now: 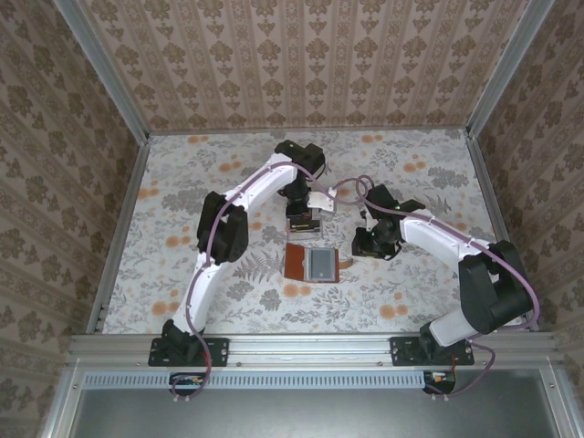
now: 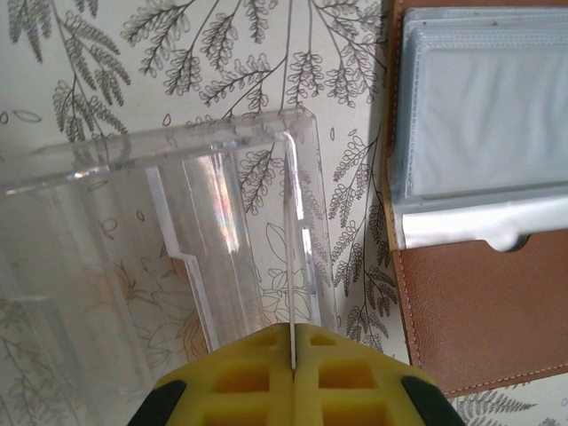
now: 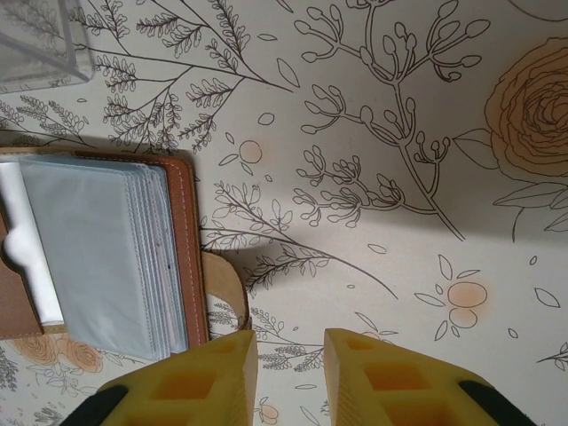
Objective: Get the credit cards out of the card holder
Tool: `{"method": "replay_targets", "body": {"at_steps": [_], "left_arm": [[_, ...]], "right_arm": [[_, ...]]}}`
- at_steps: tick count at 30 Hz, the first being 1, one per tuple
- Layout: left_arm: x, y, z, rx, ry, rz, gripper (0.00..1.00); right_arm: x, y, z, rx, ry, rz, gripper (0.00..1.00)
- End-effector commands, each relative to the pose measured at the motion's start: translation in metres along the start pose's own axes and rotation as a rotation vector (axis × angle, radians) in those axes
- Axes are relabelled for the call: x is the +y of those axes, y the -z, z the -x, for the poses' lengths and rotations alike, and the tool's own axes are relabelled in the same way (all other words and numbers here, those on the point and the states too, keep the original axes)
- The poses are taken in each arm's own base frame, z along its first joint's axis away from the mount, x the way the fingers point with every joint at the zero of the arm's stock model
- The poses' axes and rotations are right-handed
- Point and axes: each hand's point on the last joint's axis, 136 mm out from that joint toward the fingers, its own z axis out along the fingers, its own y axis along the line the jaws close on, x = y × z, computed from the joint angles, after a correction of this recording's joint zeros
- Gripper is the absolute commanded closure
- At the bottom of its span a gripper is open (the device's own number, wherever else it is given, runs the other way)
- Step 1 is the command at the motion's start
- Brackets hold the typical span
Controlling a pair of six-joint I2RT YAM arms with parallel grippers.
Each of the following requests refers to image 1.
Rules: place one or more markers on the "brown leather card holder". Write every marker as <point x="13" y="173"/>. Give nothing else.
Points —
<point x="295" y="262"/>

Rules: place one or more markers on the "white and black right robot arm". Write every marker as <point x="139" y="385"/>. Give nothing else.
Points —
<point x="433" y="237"/>

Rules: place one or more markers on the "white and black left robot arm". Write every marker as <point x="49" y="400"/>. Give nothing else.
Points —
<point x="264" y="182"/>

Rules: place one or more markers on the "black controller board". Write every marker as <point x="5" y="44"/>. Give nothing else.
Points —
<point x="440" y="378"/>
<point x="187" y="381"/>

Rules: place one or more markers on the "grey metal panel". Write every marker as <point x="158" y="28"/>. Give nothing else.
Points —
<point x="310" y="415"/>

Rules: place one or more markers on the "thin aluminium rail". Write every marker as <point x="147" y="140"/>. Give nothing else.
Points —
<point x="310" y="131"/>

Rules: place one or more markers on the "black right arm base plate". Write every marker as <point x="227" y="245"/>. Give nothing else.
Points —
<point x="399" y="356"/>

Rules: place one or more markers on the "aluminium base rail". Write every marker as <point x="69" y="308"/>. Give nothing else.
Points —
<point x="310" y="349"/>

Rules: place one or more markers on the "aluminium side rail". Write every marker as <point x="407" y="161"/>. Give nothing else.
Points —
<point x="119" y="232"/>
<point x="499" y="228"/>

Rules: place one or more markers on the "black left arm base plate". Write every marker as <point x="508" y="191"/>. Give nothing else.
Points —
<point x="218" y="358"/>

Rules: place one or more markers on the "aluminium corner post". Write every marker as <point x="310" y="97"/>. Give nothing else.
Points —
<point x="102" y="68"/>
<point x="508" y="68"/>

